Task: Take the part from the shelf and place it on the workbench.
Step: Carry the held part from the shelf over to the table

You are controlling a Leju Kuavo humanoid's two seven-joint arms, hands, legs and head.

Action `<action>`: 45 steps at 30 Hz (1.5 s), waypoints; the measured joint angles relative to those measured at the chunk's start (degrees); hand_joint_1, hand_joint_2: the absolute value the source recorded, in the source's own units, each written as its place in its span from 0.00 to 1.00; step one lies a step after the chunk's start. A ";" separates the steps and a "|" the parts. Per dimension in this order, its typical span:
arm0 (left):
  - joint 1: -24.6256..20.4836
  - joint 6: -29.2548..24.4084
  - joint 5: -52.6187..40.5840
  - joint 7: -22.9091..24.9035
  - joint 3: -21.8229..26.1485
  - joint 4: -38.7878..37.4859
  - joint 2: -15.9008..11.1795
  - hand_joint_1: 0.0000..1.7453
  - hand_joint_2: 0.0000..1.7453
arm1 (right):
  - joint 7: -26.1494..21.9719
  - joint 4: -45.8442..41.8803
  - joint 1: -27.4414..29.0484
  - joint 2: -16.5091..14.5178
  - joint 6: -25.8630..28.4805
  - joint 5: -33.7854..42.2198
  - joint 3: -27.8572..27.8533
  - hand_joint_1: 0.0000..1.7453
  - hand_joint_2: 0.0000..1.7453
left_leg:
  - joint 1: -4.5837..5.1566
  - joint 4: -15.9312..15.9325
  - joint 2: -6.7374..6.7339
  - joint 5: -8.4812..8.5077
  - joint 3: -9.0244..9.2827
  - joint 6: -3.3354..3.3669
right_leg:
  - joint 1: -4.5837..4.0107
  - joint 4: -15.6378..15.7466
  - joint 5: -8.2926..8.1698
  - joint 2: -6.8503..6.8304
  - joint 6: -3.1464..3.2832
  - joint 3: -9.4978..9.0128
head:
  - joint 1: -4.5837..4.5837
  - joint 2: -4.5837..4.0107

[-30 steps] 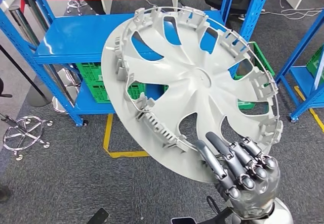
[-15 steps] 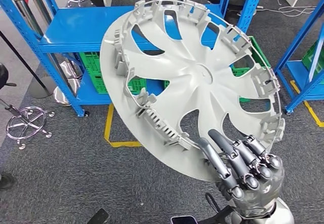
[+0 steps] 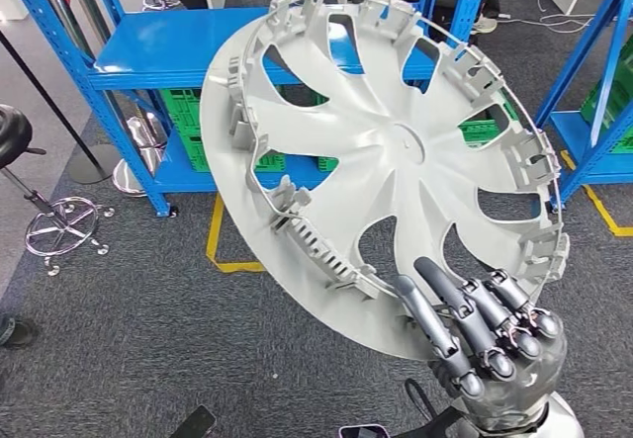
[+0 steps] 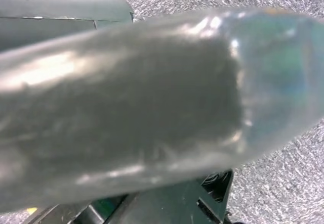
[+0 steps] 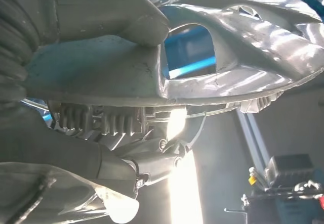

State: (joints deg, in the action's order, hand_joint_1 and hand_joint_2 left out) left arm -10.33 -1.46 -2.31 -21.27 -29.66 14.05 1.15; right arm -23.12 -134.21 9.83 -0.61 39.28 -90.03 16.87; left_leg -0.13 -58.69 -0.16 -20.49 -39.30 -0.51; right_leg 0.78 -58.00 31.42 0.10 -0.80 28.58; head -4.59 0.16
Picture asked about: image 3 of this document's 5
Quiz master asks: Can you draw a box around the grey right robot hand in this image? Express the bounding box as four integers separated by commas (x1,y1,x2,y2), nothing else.
393,256,568,423

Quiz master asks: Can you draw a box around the grey plastic wheel cover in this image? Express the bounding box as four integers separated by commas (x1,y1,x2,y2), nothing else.
200,0,570,363

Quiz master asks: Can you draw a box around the blue metal shelf rack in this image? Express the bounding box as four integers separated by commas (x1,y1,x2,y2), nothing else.
534,0,633,209
0,0,491,220

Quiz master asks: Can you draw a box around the black smartphone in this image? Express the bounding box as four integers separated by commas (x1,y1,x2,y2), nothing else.
168,405,218,438

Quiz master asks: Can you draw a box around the black pole stanchion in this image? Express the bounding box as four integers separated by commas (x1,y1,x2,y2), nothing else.
0,29,122,186

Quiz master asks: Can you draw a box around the black stool chrome base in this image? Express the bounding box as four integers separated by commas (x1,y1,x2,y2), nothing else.
0,104,116,278

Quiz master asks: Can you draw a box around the black cable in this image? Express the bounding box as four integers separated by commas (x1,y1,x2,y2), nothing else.
404,378,442,423

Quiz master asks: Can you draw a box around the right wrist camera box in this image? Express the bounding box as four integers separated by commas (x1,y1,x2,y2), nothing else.
338,423,392,438

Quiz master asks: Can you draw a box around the chrome stanchion post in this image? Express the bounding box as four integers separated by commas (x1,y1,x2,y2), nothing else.
46,0,155,198
59,0,169,161

